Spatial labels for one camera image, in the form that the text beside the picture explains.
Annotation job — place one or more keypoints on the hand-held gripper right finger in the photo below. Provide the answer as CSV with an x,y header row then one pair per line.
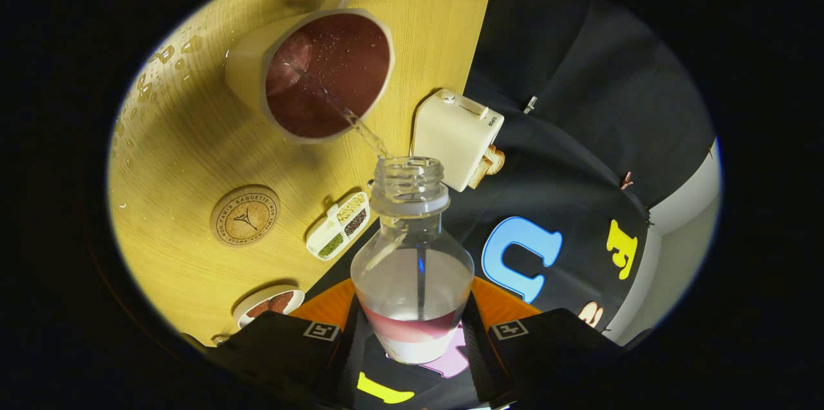
x,y
479,358

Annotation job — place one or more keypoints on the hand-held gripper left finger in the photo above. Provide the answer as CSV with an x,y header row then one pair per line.
x,y
351,358

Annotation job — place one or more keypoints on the clear juice bottle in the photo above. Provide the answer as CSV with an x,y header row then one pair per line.
x,y
412,281

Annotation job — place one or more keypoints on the round cork coaster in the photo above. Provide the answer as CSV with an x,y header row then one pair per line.
x,y
244,215

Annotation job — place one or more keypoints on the red meat piece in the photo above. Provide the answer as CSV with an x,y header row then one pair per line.
x,y
273,304

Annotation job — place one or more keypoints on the white round plate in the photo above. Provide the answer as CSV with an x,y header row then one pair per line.
x,y
248,315

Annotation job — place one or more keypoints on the divided white seed dish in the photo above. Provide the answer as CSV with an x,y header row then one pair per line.
x,y
338,226

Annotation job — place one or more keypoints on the toast slice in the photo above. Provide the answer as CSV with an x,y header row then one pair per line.
x,y
479,173
494,160

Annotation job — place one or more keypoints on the white toaster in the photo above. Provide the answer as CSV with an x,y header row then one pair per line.
x,y
450,136

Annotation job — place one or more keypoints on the small metal clip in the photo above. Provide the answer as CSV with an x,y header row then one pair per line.
x,y
529,104

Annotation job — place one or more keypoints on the wooden table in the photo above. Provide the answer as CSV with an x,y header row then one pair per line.
x,y
193,139

